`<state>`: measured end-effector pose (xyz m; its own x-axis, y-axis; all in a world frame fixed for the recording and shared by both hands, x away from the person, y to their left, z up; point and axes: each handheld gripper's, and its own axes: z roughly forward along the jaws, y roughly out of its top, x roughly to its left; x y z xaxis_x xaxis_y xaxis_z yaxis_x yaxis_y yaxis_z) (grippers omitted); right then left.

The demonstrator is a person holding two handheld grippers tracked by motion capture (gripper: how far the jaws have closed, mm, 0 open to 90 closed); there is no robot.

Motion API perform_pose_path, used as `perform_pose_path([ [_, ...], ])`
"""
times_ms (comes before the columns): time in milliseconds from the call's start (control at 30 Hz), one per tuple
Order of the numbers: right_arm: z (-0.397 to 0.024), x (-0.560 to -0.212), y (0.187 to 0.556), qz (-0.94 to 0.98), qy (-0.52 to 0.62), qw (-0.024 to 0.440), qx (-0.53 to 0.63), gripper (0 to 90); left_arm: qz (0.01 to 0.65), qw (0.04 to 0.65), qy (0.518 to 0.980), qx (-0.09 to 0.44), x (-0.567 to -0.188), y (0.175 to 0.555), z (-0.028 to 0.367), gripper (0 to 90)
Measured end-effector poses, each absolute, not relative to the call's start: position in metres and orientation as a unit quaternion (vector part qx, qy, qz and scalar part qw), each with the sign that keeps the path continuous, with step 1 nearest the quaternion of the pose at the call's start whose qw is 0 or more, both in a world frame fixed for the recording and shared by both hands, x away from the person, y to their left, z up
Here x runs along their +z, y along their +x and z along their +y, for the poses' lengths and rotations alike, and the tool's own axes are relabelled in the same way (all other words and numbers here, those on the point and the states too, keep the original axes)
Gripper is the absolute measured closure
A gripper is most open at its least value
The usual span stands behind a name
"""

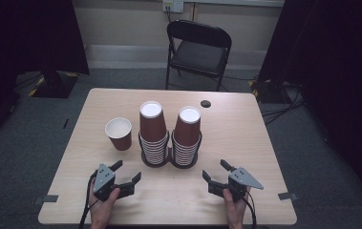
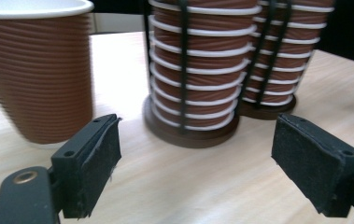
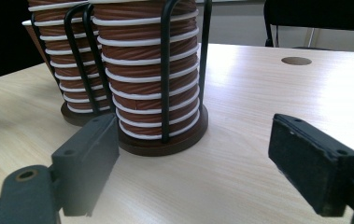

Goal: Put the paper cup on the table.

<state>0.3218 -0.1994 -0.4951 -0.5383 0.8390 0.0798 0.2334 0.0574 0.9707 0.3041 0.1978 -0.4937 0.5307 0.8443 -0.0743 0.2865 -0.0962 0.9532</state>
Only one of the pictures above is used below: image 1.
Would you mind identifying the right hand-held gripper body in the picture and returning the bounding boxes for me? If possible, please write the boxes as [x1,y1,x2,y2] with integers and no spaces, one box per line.
[227,167,265,203]

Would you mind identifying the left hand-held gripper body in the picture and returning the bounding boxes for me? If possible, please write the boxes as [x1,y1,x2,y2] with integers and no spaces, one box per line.
[90,163,121,202]

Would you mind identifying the single brown paper cup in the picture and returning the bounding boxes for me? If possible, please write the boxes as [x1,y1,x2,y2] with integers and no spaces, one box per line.
[104,116,134,152]

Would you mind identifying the stack of brown cups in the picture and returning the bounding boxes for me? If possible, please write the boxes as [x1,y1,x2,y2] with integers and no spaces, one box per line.
[138,100,171,166]
[171,105,202,167]

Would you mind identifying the black wire cup holder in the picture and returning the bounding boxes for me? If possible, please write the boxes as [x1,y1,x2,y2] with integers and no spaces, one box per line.
[138,130,203,170]

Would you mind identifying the person's left hand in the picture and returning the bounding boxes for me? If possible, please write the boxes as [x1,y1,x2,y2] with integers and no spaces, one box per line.
[88,177,121,229]

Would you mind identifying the person's right hand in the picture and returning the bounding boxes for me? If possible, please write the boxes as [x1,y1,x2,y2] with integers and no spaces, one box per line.
[222,186,253,229]

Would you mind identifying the grey tape strip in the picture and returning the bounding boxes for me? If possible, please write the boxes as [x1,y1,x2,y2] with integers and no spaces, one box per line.
[33,194,59,205]
[277,191,299,202]

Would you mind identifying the black stand base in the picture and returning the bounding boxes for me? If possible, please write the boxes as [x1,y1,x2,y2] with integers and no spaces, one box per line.
[248,78,292,104]
[28,70,80,99]

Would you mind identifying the black folding chair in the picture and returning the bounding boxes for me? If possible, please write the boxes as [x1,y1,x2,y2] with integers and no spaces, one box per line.
[164,19,233,93]

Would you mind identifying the dark curtain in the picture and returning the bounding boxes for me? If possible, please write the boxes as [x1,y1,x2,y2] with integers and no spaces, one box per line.
[0,0,91,151]
[258,0,362,211]

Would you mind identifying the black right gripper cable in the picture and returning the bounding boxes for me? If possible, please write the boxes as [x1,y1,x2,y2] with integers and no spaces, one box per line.
[241,195,258,229]

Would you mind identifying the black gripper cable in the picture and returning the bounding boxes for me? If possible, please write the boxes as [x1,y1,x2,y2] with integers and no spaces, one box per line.
[241,195,258,229]
[78,171,99,229]

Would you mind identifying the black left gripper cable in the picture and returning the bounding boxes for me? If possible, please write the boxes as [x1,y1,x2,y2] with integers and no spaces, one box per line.
[78,171,99,229]

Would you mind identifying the black floor cables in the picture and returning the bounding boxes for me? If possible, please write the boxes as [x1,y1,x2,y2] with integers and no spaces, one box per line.
[260,81,306,126]

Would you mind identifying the white wall socket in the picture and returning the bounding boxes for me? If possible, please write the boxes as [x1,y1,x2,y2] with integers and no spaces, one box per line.
[162,0,184,13]

